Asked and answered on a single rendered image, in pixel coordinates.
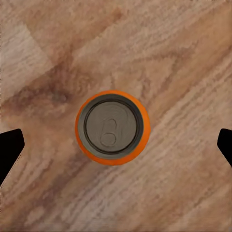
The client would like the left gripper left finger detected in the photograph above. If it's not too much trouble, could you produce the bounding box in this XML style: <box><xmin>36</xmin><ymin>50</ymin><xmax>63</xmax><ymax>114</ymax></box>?
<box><xmin>0</xmin><ymin>128</ymin><xmax>25</xmax><ymax>185</ymax></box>

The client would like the can of soda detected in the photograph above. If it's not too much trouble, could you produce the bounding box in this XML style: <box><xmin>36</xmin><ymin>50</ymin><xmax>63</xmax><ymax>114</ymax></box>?
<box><xmin>75</xmin><ymin>90</ymin><xmax>150</xmax><ymax>166</ymax></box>

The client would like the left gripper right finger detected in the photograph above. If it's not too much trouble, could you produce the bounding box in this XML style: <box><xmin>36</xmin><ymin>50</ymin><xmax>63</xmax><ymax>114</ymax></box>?
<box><xmin>217</xmin><ymin>128</ymin><xmax>232</xmax><ymax>166</ymax></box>

